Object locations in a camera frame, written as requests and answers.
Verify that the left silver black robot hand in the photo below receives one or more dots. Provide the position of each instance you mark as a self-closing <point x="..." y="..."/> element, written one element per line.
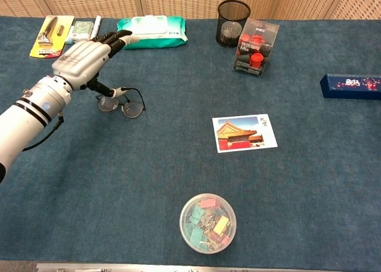
<point x="80" y="60"/>

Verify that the thin-framed eyeglasses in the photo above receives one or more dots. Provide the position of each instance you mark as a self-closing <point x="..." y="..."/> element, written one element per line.
<point x="132" y="109"/>

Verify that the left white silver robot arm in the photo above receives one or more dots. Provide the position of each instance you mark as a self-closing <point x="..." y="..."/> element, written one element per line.
<point x="26" y="117"/>

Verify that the small green white packet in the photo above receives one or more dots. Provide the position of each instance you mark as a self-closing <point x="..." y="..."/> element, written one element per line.
<point x="80" y="29"/>

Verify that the white marker with red cap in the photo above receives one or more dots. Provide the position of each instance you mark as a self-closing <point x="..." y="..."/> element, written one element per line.
<point x="96" y="25"/>

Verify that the yellow razor blister pack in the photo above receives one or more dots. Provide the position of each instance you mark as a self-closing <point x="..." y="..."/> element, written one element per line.
<point x="49" y="37"/>

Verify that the woven rattan folding screen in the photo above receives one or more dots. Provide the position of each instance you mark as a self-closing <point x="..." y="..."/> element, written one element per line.
<point x="89" y="1"/>

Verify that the green white wet wipes pack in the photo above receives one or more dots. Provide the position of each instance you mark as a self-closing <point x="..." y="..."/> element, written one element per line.
<point x="160" y="34"/>

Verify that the teal felt table cloth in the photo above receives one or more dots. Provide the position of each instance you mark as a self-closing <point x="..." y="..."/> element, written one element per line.
<point x="149" y="165"/>

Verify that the black mesh pen holder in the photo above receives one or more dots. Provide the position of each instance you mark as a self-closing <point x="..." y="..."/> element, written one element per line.
<point x="229" y="31"/>

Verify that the clear box of red black cups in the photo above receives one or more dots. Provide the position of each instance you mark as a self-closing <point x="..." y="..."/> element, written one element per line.
<point x="253" y="54"/>

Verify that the palace photo postcard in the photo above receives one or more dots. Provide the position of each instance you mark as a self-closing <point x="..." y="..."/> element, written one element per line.
<point x="244" y="135"/>

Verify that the teal binder clip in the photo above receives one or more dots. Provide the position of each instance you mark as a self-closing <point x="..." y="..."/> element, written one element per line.
<point x="198" y="236"/>
<point x="196" y="214"/>

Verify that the pink binder clip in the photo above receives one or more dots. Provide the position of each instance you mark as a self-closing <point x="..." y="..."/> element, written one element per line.
<point x="209" y="203"/>

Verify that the clear round tub of clips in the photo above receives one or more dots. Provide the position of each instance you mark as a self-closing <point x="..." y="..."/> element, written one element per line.
<point x="208" y="224"/>

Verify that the yellow binder clip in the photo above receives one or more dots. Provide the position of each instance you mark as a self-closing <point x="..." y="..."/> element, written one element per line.
<point x="221" y="224"/>

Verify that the dark blue printed box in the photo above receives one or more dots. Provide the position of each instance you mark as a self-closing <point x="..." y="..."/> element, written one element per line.
<point x="351" y="87"/>

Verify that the aluminium rail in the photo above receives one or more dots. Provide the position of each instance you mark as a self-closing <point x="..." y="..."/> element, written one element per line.
<point x="149" y="267"/>

